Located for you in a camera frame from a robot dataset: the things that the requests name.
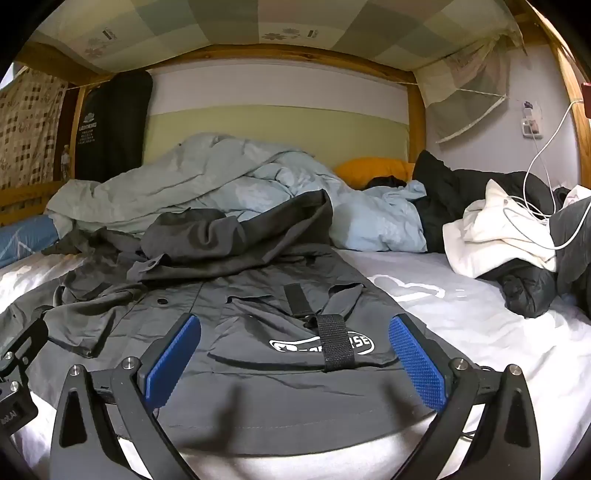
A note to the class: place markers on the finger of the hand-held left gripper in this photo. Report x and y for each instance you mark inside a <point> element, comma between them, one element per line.
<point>25,339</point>

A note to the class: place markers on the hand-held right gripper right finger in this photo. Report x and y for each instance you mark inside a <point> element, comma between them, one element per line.
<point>418,364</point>

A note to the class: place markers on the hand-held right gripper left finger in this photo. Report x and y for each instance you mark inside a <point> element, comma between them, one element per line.
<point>173,360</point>

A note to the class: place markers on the grey jacket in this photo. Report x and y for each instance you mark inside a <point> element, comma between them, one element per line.
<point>258,392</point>

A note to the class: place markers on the white garment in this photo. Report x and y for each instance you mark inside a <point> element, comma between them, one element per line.
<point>485,332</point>

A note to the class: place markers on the blue pillow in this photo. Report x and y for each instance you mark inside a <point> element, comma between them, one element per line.
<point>23,240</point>

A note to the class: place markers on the white hoodie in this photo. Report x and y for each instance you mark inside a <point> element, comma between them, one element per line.
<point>489,230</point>

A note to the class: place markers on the black puffer jacket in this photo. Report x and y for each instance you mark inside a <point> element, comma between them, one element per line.
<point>443,184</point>

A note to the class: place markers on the yellow pillow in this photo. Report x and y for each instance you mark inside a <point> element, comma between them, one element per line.
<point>369,170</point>

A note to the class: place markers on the light blue duvet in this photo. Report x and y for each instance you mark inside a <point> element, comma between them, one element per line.
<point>258,175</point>

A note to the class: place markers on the dark grey garment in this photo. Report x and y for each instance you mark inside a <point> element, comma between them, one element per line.
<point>572,221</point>

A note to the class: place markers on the patterned curtain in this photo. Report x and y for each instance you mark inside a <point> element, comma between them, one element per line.
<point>27,120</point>

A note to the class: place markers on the black hanging garment bag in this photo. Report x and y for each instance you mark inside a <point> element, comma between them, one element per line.
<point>115,129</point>

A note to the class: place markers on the red object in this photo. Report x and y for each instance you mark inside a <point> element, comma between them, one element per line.
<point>587,99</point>

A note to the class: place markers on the checked canopy cloth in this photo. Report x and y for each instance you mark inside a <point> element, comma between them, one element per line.
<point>277,23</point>

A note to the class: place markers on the wall power socket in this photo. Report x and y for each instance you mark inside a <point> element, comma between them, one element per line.
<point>531,127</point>

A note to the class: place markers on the wooden bed frame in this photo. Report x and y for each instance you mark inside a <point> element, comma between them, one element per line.
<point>277,59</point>

